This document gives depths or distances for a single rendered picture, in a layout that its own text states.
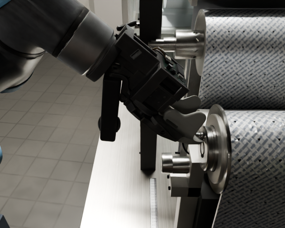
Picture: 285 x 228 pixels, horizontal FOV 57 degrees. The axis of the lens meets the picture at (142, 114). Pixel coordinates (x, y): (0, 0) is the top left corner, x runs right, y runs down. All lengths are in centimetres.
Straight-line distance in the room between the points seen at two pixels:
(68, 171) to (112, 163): 128
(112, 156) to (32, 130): 181
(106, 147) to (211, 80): 52
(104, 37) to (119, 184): 59
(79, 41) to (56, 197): 176
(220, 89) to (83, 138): 194
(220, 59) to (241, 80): 7
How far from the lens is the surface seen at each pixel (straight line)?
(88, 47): 33
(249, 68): 60
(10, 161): 242
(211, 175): 47
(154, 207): 80
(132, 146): 97
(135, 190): 83
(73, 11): 34
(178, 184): 55
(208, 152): 42
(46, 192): 209
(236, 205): 48
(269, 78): 63
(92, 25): 34
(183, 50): 60
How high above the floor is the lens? 155
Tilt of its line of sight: 35 degrees down
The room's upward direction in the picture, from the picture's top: straight up
